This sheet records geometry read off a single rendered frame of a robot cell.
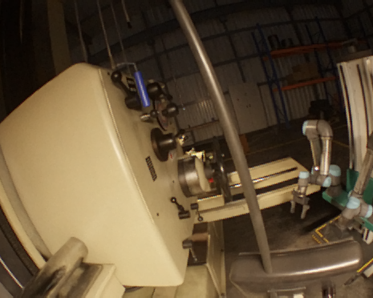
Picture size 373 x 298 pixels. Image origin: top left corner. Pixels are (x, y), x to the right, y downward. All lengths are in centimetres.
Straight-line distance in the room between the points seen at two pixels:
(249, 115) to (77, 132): 759
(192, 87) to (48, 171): 797
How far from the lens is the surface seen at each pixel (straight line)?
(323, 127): 147
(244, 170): 30
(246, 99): 790
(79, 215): 73
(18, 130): 85
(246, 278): 49
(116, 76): 55
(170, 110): 91
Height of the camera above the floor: 167
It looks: 11 degrees down
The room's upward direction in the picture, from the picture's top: 17 degrees counter-clockwise
